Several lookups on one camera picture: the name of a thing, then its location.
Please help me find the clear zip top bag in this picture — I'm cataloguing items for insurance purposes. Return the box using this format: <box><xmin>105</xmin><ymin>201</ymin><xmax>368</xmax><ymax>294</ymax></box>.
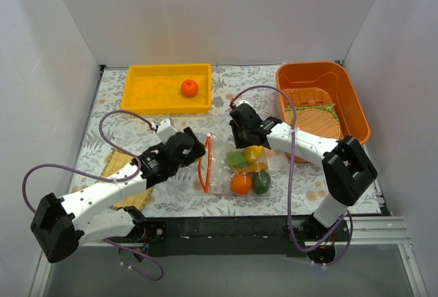
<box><xmin>197</xmin><ymin>133</ymin><xmax>272</xmax><ymax>196</ymax></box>

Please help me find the orange fake tangerine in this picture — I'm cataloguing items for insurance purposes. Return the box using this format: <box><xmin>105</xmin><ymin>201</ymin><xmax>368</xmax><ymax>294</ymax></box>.
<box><xmin>181</xmin><ymin>79</ymin><xmax>198</xmax><ymax>97</ymax></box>
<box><xmin>229</xmin><ymin>174</ymin><xmax>253</xmax><ymax>195</ymax></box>

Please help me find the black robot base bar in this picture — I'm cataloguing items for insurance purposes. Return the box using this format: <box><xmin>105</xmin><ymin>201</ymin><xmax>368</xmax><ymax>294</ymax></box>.
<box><xmin>105</xmin><ymin>215</ymin><xmax>350</xmax><ymax>259</ymax></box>

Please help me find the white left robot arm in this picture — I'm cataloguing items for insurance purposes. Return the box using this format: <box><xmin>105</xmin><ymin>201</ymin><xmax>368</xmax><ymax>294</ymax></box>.
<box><xmin>30</xmin><ymin>128</ymin><xmax>205</xmax><ymax>263</ymax></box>

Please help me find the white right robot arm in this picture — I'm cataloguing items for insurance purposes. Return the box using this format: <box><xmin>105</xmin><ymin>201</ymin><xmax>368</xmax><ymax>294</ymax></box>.
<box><xmin>229</xmin><ymin>103</ymin><xmax>377</xmax><ymax>241</ymax></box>

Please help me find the yellow fake lemon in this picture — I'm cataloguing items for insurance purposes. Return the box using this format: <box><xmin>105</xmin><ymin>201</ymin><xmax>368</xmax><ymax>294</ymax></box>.
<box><xmin>243</xmin><ymin>146</ymin><xmax>264</xmax><ymax>164</ymax></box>

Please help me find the green fake pepper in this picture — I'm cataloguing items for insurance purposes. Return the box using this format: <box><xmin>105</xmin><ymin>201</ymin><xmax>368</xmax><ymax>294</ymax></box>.
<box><xmin>224</xmin><ymin>151</ymin><xmax>248</xmax><ymax>168</ymax></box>

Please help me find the dark green fake avocado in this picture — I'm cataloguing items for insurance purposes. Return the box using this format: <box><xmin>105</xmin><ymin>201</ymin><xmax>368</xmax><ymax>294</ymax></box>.
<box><xmin>253</xmin><ymin>170</ymin><xmax>271</xmax><ymax>194</ymax></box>

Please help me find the square bamboo mat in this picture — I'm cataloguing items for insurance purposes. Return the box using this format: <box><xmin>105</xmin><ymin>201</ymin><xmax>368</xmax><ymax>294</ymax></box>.
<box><xmin>101</xmin><ymin>148</ymin><xmax>153</xmax><ymax>210</ymax></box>

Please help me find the yellow plastic tray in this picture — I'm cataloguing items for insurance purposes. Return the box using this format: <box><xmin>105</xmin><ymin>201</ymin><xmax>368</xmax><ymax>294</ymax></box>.
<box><xmin>120</xmin><ymin>64</ymin><xmax>212</xmax><ymax>115</ymax></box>

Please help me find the round woven bamboo basket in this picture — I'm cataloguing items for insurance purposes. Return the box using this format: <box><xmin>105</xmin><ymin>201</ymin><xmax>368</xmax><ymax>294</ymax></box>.
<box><xmin>292</xmin><ymin>109</ymin><xmax>342</xmax><ymax>139</ymax></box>

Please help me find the green bamboo mat in tub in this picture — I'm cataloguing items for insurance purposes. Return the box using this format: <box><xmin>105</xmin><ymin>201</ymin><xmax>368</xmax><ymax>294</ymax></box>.
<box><xmin>285</xmin><ymin>102</ymin><xmax>346</xmax><ymax>139</ymax></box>

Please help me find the orange plastic tub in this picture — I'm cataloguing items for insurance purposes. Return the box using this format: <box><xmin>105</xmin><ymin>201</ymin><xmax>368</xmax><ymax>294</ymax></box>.
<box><xmin>276</xmin><ymin>62</ymin><xmax>370</xmax><ymax>144</ymax></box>

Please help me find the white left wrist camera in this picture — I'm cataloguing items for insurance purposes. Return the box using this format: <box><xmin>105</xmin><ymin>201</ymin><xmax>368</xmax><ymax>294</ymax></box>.
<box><xmin>155</xmin><ymin>118</ymin><xmax>178</xmax><ymax>144</ymax></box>

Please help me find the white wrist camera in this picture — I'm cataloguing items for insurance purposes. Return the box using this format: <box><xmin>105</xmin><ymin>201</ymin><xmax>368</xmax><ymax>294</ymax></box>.
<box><xmin>234</xmin><ymin>99</ymin><xmax>251</xmax><ymax>107</ymax></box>
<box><xmin>155</xmin><ymin>118</ymin><xmax>178</xmax><ymax>144</ymax></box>

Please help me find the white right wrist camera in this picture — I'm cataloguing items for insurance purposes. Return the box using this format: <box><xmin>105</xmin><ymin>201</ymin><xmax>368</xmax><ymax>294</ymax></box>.
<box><xmin>234</xmin><ymin>99</ymin><xmax>251</xmax><ymax>107</ymax></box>

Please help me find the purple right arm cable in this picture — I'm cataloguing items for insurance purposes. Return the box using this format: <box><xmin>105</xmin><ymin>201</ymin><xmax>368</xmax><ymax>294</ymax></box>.
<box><xmin>229</xmin><ymin>85</ymin><xmax>353</xmax><ymax>264</ymax></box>

